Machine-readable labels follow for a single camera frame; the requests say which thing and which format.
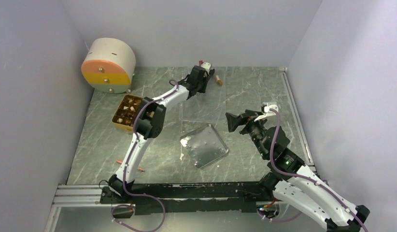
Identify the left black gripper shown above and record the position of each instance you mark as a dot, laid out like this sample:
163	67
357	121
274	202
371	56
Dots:
205	79

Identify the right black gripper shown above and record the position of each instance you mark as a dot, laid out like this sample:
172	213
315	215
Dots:
233	121

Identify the square silver metal lid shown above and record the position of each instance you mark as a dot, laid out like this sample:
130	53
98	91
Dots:
204	146

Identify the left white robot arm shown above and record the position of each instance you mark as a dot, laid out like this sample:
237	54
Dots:
149	122

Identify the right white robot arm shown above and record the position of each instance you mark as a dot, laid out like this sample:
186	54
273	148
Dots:
292	181

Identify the gold chocolate box tray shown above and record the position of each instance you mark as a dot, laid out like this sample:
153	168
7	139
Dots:
124	117

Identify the clear plastic tray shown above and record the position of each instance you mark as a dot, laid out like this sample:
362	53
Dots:
208	107

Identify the round pastel drawer box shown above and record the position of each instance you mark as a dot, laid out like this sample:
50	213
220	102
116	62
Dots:
109	65

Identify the red pen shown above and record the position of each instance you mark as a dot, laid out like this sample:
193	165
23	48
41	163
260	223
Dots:
138	169

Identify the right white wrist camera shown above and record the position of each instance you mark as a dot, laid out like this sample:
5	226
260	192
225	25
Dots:
268	109

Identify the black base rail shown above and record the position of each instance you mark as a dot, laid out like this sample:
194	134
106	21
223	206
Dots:
247	197

